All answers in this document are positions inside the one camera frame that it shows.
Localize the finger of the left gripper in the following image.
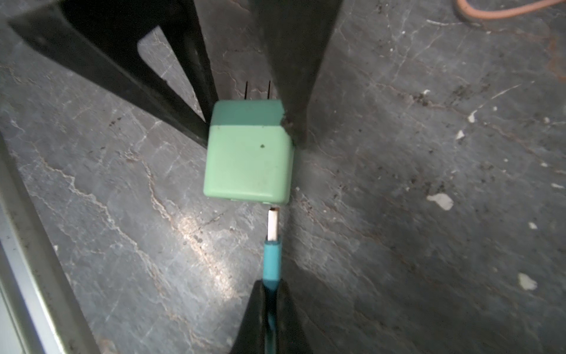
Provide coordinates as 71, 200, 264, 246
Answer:
249, 1, 343, 144
8, 0, 218, 147

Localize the pink charging cable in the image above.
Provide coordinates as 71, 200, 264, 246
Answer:
455, 0, 566, 22

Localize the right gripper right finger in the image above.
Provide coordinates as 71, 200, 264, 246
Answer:
276, 280, 313, 354

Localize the green charging cable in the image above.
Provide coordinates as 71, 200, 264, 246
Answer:
262, 206, 282, 354

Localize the green charger plug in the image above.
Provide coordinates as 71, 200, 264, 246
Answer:
203, 83, 294, 205

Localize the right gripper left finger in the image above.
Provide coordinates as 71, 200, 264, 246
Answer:
229, 280, 267, 354

